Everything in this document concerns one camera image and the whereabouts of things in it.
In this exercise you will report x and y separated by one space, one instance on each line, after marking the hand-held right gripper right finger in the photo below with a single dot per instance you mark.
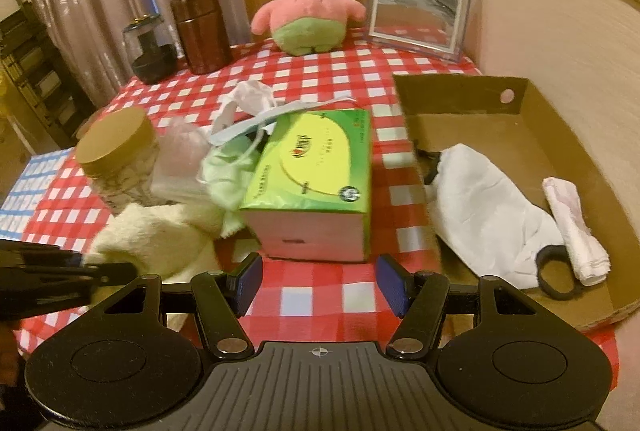
390 283

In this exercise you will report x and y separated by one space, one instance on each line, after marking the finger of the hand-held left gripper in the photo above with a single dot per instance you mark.
117 272

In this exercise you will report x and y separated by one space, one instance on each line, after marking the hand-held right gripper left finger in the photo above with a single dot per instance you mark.
248 283

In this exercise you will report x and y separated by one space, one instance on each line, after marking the cream fluffy towel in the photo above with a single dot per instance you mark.
150 236

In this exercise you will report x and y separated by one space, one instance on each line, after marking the light green cloth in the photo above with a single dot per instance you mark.
225 181

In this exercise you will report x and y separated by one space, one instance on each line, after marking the blue face mask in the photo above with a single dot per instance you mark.
240 133

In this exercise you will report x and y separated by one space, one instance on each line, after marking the brown cardboard box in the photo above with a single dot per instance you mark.
500 136

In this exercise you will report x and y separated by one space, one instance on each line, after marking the small white towel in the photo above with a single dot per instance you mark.
575 221

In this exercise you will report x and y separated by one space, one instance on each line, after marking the blue checkered cloth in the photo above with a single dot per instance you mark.
35 181

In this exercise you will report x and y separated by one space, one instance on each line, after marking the glass jar with tan lid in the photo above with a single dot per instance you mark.
117 151

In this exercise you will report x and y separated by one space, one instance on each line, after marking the clear plastic bag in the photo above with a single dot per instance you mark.
175 161

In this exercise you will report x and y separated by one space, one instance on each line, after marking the green tissue box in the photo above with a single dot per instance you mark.
310 171

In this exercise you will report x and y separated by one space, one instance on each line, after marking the metal shelf rack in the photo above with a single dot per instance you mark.
35 71

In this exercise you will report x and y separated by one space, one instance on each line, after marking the black jar with lid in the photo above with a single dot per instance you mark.
150 56

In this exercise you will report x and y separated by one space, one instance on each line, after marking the brown tissue canister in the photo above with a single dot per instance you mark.
200 31

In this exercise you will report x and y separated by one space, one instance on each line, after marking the pink starfish plush toy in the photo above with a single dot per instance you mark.
307 6

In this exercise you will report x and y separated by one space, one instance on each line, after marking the clear picture frame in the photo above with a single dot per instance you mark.
417 8

